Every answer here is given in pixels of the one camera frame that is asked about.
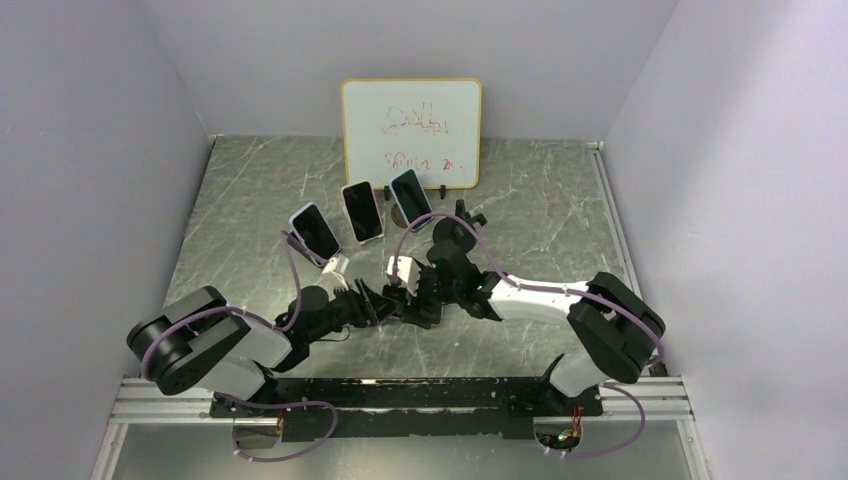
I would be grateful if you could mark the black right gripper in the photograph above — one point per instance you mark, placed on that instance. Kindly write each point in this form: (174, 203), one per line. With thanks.
(409, 309)

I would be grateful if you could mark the beige pink case phone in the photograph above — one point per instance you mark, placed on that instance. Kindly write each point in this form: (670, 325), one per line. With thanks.
(362, 211)

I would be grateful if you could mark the black round phone stand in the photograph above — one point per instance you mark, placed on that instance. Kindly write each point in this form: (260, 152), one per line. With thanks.
(448, 229)

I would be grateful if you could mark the lilac case phone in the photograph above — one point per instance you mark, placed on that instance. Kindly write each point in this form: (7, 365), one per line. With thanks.
(311, 228)

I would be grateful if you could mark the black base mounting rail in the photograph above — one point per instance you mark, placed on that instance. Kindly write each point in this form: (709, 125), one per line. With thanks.
(304, 409)

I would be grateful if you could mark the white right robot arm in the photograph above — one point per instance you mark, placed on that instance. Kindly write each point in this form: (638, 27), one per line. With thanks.
(619, 333)

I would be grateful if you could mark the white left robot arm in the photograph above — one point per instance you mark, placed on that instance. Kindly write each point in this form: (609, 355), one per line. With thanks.
(203, 341)

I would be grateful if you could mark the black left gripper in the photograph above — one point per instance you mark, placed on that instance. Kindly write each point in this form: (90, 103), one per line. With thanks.
(364, 315)

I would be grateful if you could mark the black folding phone stand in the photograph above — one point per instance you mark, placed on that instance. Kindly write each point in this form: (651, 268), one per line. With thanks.
(294, 241)

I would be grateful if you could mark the wooden round phone stand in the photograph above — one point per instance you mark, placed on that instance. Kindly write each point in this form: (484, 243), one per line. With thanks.
(397, 216)

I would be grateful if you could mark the yellow framed whiteboard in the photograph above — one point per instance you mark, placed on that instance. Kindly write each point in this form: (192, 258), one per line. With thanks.
(432, 126)

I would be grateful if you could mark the blue case phone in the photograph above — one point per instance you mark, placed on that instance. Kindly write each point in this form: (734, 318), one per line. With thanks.
(410, 196)

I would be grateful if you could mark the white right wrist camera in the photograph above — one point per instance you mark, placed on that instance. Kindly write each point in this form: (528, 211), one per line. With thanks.
(404, 271)

